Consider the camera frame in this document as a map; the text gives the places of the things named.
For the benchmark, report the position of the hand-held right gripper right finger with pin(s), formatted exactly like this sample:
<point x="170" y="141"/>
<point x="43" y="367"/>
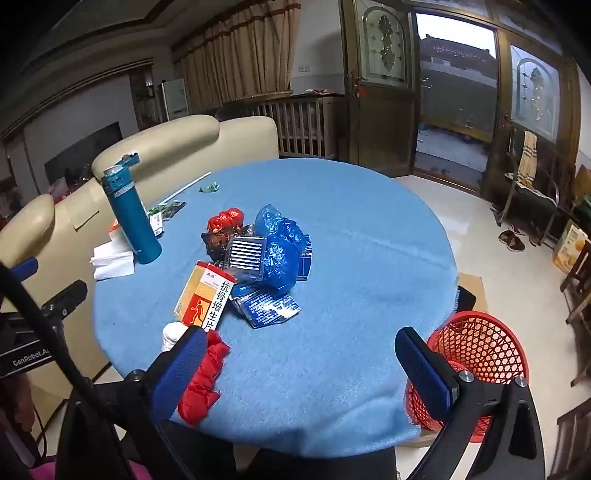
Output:
<point x="422" y="369"/>

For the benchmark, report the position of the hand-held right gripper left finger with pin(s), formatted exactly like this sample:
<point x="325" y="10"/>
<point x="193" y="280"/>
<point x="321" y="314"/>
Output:
<point x="180" y="378"/>

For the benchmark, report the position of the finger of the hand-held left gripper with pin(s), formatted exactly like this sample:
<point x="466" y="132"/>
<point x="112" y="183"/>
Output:
<point x="25" y="268"/>
<point x="67" y="297"/>

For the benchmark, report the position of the red plastic bag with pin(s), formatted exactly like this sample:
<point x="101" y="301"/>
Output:
<point x="203" y="387"/>

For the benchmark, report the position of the white pill bottle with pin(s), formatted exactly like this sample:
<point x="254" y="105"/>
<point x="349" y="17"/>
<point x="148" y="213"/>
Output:
<point x="173" y="334"/>

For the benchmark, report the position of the red plastic mesh basket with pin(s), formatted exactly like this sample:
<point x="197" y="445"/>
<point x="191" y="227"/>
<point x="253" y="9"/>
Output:
<point x="485" y="341"/>

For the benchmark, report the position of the orange white medicine box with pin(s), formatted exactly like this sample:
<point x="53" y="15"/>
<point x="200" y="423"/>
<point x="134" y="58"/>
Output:
<point x="203" y="295"/>

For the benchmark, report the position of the blue foil packet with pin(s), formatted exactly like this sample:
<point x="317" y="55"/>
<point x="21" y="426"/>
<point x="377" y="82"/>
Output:
<point x="268" y="307"/>

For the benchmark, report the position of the clear striped plastic box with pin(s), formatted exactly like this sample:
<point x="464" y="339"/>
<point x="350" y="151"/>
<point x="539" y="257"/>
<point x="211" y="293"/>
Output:
<point x="244" y="254"/>

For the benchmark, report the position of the brown wrapper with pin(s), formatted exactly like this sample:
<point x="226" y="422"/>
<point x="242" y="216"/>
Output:
<point x="214" y="242"/>

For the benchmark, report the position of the blue plastic bag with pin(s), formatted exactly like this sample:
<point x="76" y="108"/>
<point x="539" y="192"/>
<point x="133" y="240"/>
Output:
<point x="272" y="221"/>
<point x="279" y="263"/>

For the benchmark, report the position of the red shiny wrapper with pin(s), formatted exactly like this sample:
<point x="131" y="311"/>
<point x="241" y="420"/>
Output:
<point x="225" y="219"/>

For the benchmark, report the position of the person's left forearm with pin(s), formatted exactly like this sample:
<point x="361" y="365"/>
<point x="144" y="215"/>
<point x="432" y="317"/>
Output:
<point x="14" y="410"/>

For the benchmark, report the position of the white tissue stack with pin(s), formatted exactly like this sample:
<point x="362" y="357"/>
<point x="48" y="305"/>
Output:
<point x="111" y="263"/>

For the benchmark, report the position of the black phone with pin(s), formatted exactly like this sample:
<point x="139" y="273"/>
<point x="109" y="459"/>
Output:
<point x="466" y="300"/>

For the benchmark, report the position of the pink plastic bag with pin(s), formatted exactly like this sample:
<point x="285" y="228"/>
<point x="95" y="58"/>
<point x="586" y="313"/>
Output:
<point x="56" y="189"/>

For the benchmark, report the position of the small orange box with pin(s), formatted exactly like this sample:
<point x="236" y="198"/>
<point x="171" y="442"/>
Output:
<point x="114" y="225"/>

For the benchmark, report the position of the brown cardboard box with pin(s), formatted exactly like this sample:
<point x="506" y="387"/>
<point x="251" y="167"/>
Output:
<point x="479" y="284"/>

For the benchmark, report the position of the teal water bottle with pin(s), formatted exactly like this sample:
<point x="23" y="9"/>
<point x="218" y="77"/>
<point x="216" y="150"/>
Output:
<point x="131" y="217"/>

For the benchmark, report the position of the blue tablecloth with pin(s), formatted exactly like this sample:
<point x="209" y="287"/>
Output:
<point x="346" y="277"/>

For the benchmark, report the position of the small green wrapper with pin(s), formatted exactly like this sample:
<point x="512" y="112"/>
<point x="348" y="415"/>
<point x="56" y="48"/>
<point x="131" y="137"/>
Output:
<point x="154" y="211"/>

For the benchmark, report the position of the black television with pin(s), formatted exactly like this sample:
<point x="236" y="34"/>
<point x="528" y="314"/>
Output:
<point x="83" y="152"/>

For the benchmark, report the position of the dark snack wrapper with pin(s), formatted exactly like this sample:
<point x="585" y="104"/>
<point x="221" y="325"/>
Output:
<point x="173" y="208"/>

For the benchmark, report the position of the dark slipper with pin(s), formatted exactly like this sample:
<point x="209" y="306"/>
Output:
<point x="507" y="236"/>
<point x="517" y="244"/>

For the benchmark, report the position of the dark wooden chair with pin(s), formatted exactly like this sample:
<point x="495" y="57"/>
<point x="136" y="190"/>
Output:
<point x="577" y="277"/>
<point x="572" y="443"/>

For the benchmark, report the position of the white thin stick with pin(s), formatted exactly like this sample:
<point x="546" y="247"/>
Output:
<point x="189" y="183"/>

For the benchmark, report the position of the green candy wrapper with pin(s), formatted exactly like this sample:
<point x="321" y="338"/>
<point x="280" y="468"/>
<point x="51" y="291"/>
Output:
<point x="210" y="187"/>

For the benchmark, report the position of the orange printed cardboard box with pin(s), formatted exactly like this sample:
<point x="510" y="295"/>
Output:
<point x="568" y="254"/>

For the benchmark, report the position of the cream leather sofa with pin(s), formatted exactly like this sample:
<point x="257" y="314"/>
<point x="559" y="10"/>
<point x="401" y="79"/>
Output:
<point x="184" y="143"/>

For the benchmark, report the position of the wooden display cabinet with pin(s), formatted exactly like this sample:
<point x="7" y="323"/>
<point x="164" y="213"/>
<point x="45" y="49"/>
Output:
<point x="143" y="99"/>

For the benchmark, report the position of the white standing air conditioner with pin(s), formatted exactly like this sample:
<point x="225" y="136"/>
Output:
<point x="175" y="99"/>

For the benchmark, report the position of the closed wooden glass door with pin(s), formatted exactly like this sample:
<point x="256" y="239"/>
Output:
<point x="503" y="152"/>

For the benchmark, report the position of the striped towel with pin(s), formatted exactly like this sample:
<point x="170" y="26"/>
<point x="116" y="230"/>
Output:
<point x="526" y="161"/>

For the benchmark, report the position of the open wooden glass door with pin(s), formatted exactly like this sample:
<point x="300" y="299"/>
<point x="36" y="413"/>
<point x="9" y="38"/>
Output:
<point x="383" y="120"/>

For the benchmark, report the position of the wooden baby crib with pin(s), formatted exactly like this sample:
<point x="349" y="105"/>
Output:
<point x="300" y="124"/>

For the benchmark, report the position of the round woven tray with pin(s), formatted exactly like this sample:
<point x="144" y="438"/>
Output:
<point x="258" y="97"/>

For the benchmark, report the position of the beige curtain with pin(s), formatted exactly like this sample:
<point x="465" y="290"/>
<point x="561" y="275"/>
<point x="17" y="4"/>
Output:
<point x="231" y="60"/>

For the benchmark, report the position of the metal frame chair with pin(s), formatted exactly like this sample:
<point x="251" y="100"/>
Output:
<point x="531" y="194"/>

